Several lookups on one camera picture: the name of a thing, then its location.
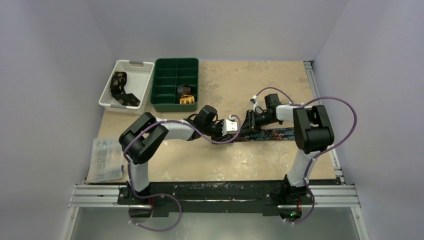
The white plastic basket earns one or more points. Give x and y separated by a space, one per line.
139 80

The aluminium frame rail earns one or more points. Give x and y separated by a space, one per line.
228 87

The green compartment tray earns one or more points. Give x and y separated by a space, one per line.
168 74

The rolled yellow tie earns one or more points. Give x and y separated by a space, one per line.
187 99

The rolled dark red tie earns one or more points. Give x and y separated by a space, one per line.
184 90

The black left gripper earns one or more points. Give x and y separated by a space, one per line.
220 137

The clear plastic storage box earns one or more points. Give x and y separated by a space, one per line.
107 160

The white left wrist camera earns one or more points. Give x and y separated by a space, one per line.
229 127

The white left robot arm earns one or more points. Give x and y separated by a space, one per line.
140 141

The navy floral tie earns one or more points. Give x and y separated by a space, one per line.
270 134

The black gold patterned tie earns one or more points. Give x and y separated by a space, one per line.
117 90

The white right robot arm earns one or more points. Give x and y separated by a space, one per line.
312 130

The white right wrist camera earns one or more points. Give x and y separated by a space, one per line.
256 106

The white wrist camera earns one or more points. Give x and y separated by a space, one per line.
229 127
256 106

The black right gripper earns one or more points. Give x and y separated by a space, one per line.
250 120

